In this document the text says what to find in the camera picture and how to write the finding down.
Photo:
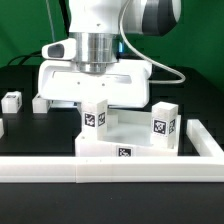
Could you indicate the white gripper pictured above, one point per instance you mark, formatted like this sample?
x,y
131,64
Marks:
x,y
124,84

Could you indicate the white square table top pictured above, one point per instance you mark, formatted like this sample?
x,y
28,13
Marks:
x,y
128,135

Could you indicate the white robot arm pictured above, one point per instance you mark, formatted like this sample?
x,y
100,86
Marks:
x,y
88,63

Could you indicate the tag plate with markers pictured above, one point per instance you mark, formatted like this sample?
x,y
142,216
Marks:
x,y
63,104

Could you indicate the partial white block left edge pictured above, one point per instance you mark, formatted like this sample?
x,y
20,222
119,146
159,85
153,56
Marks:
x,y
1,128

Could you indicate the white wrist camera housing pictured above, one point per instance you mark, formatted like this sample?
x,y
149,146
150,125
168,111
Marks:
x,y
61,50

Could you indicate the white U-shaped fence wall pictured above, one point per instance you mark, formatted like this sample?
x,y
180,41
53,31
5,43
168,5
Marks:
x,y
206,166

